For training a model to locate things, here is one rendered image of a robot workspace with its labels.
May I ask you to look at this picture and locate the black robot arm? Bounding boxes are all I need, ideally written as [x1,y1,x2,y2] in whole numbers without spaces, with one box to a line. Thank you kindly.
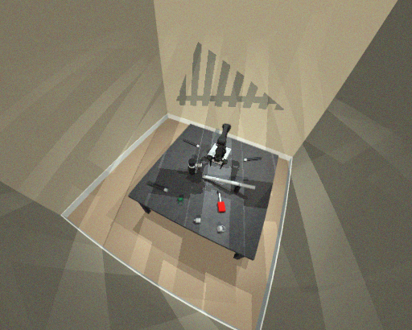
[214,124,232,162]

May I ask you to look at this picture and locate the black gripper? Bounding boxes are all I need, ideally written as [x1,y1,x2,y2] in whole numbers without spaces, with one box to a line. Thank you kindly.
[207,155,228,168]

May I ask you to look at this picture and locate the black post with cap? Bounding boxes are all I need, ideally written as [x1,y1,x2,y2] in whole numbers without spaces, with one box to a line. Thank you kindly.
[188,159,196,175]

